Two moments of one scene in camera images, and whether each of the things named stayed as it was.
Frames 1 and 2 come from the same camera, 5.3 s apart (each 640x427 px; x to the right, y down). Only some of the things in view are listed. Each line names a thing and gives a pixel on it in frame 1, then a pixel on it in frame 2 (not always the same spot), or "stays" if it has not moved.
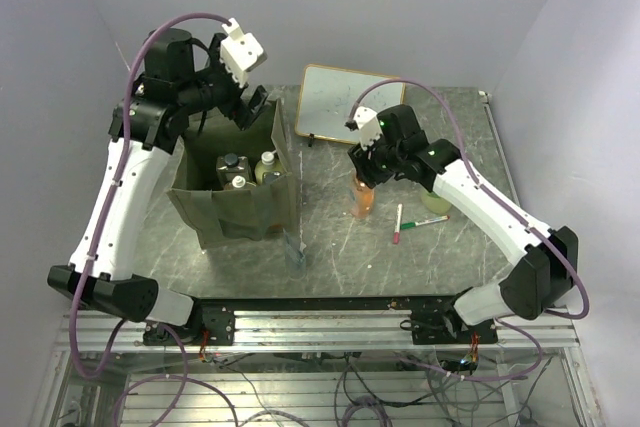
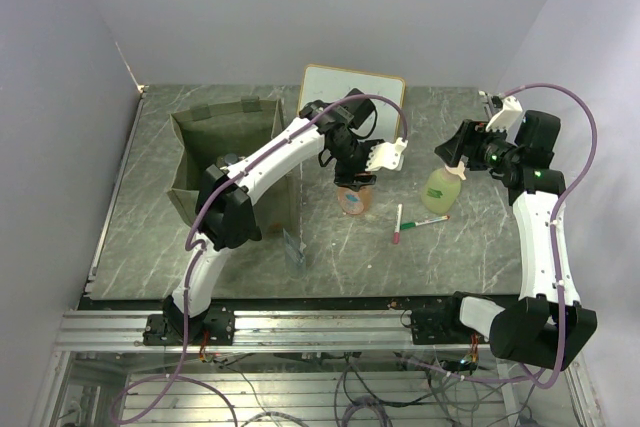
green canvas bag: x=264 y=212 stays
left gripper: x=238 y=109 → x=348 y=177
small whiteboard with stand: x=327 y=96 stays
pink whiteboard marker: x=398 y=224 stays
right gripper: x=364 y=168 → x=468 y=141
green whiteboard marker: x=412 y=224 stays
